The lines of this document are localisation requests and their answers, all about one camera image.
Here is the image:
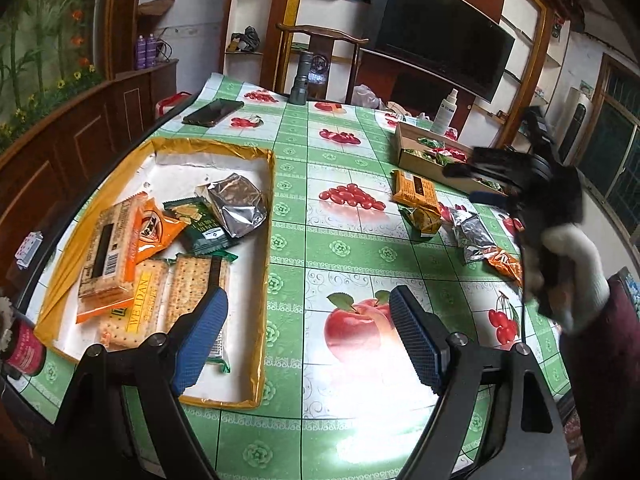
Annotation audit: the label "silver foil snack bag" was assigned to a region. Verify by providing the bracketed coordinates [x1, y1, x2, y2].
[195, 174, 268, 238]

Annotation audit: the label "maroon right sleeve forearm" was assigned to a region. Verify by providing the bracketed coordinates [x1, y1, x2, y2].
[560, 274, 639, 479]

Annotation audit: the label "red can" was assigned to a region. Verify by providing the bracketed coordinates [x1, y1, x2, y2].
[0, 297, 47, 376]

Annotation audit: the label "orange snack bag in tray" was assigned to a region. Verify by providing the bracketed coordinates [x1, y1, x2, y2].
[136, 198, 186, 263]

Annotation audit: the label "wooden side cabinet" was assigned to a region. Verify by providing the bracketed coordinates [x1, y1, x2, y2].
[1, 60, 178, 292]

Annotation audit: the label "white spray bottle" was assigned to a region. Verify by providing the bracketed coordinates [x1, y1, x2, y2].
[431, 89, 458, 134]

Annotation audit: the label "grey flashlight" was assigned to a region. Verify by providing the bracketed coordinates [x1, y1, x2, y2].
[288, 51, 314, 105]

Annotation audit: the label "yellow tray box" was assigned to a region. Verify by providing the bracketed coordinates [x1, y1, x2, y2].
[34, 135, 278, 411]

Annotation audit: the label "orange seed snack bag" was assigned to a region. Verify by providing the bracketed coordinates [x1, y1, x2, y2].
[484, 246, 523, 287]

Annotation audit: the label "wooden chair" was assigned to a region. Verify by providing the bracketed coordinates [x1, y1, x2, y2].
[273, 23, 369, 104]

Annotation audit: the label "green fruit tablecloth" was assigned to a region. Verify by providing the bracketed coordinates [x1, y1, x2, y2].
[4, 71, 574, 480]

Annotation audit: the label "green soda cracker pack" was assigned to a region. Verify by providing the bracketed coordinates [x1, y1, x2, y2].
[164, 250, 239, 375]

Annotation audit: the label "brown cardboard tray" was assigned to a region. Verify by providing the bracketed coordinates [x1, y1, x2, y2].
[395, 122, 503, 195]

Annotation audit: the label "orange cracker pack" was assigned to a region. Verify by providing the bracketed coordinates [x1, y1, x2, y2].
[76, 192, 148, 324]
[392, 169, 439, 214]

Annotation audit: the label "right white gloved hand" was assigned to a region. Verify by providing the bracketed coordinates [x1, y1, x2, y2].
[521, 223, 610, 335]

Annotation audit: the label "purple bottles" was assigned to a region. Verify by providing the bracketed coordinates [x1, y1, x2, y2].
[134, 34, 157, 70]

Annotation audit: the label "silver nut snack bag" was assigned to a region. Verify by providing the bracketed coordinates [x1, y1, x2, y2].
[450, 209, 498, 263]

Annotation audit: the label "black smartphone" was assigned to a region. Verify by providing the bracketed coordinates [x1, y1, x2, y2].
[182, 99, 244, 128]

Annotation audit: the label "yellow Weidan cracker pack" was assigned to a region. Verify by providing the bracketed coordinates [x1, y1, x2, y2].
[99, 259, 169, 349]

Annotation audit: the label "red candies in tray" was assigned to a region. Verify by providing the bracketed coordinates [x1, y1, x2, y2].
[418, 138, 468, 166]

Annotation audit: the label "black television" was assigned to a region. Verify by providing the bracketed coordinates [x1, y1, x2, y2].
[364, 0, 514, 102]

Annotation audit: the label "dark green cracker packet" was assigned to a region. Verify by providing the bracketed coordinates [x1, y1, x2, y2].
[163, 197, 235, 256]

